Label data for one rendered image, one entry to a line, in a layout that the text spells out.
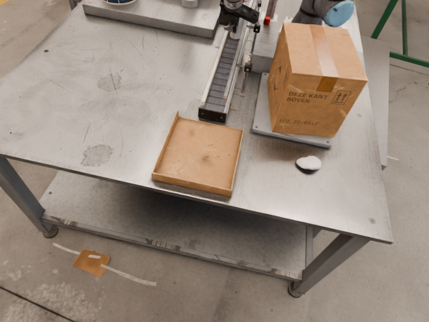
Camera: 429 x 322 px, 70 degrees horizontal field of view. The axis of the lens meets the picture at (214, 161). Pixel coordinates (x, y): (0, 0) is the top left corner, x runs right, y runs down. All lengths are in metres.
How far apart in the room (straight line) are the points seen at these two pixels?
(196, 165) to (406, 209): 1.66
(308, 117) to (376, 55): 0.79
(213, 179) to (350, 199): 0.46
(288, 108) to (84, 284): 1.33
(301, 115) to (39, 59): 1.11
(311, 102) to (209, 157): 0.39
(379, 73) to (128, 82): 1.17
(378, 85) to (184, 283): 1.36
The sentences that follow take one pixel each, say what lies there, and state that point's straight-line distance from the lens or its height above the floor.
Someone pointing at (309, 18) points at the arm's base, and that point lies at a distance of 1.60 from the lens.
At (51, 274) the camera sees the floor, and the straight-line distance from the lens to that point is 1.88.
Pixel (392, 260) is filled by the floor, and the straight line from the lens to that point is 2.15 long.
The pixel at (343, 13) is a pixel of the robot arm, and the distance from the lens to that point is 1.47.
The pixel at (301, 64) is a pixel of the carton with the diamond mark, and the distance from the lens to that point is 1.05.
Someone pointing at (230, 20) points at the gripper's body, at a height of 1.03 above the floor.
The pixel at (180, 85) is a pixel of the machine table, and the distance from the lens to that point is 1.34.
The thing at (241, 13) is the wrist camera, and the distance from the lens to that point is 1.37.
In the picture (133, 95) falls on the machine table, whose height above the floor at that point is 0.83.
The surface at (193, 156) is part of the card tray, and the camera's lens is 1.07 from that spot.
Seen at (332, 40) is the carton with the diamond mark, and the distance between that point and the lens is 1.22.
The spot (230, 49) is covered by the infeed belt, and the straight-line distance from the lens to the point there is 1.49.
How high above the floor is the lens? 1.68
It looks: 53 degrees down
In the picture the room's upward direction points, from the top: 8 degrees clockwise
